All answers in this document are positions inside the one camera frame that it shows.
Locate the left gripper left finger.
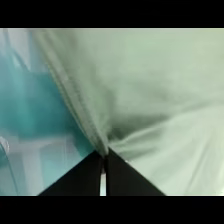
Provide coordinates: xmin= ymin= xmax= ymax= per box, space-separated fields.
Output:
xmin=39 ymin=149 xmax=105 ymax=197

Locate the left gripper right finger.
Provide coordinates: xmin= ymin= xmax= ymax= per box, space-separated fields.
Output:
xmin=105 ymin=147 xmax=166 ymax=197

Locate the olive green polo shirt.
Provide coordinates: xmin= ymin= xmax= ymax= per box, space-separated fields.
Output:
xmin=31 ymin=28 xmax=224 ymax=197

